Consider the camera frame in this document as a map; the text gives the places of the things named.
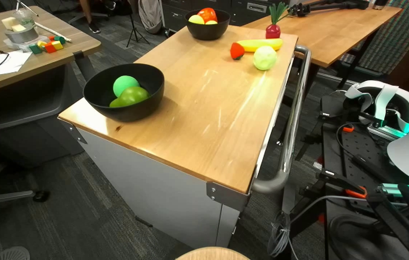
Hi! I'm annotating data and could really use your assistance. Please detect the clear plastic container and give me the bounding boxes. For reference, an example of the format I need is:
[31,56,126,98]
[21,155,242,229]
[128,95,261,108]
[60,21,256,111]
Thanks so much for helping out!
[2,8,38,43]

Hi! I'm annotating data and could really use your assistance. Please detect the white rolling cart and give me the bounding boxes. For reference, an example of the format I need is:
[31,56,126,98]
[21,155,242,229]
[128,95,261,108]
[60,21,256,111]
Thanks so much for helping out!
[60,25,298,244]

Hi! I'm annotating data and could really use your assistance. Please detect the red orange toy apple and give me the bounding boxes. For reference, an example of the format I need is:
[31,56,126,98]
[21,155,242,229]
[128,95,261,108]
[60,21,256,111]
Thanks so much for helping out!
[199,7,219,21]

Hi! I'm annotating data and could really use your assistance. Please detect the black bowl near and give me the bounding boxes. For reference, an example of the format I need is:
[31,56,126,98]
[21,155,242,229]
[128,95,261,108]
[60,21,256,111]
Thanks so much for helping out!
[84,63,165,121]

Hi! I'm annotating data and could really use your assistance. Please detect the yellow toy banana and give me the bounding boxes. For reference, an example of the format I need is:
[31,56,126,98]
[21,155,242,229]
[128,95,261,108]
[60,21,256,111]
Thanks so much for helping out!
[239,38,284,53]

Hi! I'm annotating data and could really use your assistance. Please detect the black bowl far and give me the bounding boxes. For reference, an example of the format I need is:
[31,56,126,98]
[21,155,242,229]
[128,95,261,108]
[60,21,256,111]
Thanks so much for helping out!
[187,10,230,40]

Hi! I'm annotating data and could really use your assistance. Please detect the red toy radish green leaves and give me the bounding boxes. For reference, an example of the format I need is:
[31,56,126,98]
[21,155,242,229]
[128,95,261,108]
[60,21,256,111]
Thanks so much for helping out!
[265,1,288,38]

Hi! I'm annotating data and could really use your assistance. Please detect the wooden desk left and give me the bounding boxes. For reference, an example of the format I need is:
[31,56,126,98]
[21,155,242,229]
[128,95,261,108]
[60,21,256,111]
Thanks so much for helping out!
[0,4,103,98]

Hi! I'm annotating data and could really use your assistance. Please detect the green toy avocado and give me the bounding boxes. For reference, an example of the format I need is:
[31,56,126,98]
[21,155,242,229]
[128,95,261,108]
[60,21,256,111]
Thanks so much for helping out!
[110,86,148,108]

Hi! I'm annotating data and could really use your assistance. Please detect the wooden desk back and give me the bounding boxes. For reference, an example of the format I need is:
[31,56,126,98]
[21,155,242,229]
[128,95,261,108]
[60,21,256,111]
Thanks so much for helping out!
[246,2,404,69]

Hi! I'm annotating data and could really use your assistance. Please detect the round wooden stool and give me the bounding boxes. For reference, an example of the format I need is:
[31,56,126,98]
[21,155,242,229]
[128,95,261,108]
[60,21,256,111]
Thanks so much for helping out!
[177,246,251,260]

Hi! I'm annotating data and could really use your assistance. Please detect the colourful toy blocks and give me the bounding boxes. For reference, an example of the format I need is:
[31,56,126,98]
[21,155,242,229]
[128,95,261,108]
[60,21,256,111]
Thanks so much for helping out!
[28,34,67,54]

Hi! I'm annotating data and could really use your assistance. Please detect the light green dimpled ball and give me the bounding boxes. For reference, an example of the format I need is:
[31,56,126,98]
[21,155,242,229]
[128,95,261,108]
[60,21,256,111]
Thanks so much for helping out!
[252,46,277,70]

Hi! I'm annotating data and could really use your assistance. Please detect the black bowl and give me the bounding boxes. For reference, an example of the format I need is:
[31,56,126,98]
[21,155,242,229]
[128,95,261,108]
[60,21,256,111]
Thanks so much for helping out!
[187,10,230,40]
[84,63,165,121]

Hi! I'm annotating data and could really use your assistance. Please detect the small red toy strawberry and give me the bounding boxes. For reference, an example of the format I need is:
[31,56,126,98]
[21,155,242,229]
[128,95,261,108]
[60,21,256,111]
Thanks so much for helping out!
[230,41,246,60]

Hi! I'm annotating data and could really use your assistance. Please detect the metal cart handle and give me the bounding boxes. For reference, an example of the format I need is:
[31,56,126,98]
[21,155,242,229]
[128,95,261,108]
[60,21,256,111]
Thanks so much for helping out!
[252,46,311,193]

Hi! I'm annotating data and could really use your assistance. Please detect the wooden desk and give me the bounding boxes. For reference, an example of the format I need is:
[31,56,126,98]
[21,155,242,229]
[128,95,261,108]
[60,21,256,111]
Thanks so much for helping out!
[0,4,103,98]
[246,2,404,69]

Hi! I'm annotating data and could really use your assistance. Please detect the white VR headset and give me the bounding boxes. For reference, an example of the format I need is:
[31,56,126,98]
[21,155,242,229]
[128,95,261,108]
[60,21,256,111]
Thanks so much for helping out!
[345,79,409,140]

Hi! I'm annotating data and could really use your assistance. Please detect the green smooth ball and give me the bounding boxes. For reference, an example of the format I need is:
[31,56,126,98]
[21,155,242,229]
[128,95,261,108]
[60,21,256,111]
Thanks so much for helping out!
[113,75,139,96]

